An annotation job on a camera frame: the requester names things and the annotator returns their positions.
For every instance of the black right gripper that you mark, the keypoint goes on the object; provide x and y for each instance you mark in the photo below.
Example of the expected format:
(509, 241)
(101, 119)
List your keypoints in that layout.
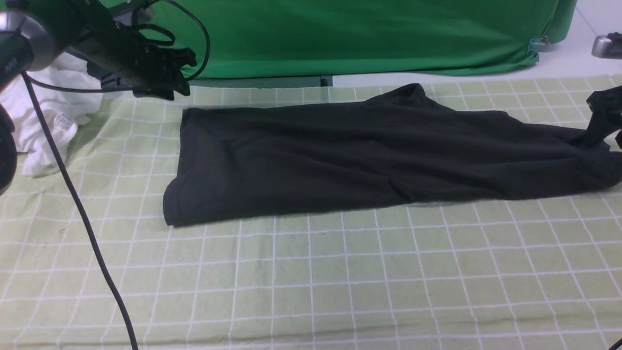
(606, 107)

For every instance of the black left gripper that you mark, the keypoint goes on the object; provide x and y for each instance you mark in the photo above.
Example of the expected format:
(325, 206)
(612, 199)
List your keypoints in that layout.
(148, 70)

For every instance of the dark gray long-sleeved shirt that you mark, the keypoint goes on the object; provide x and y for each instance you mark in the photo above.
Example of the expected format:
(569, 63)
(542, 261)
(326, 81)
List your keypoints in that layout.
(397, 148)

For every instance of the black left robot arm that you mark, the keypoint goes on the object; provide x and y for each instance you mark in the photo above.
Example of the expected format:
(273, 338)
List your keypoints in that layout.
(34, 33)

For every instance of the crumpled white shirt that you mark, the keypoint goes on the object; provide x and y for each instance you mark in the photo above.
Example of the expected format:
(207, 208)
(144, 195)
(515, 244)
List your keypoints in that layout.
(63, 112)

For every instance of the green backdrop cloth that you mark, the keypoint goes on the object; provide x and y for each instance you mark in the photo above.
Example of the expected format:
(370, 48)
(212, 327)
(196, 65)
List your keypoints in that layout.
(293, 38)

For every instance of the teal binder clip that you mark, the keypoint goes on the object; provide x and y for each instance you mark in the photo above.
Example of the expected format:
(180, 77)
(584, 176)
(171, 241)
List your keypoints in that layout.
(538, 45)

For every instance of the light green checkered tablecloth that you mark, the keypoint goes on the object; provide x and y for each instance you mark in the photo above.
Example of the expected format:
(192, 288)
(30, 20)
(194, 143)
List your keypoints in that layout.
(530, 275)

